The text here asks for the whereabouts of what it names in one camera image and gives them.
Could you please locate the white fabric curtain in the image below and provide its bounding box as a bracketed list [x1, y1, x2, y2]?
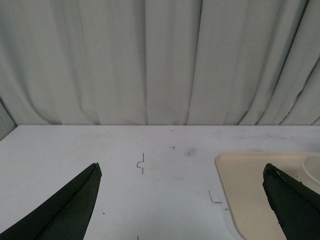
[0, 0, 320, 137]

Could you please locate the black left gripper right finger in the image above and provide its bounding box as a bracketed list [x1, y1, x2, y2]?
[262, 163, 320, 240]

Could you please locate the beige plastic tray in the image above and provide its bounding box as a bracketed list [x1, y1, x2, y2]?
[215, 152, 319, 240]

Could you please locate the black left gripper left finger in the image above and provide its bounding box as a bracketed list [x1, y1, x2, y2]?
[0, 163, 102, 240]

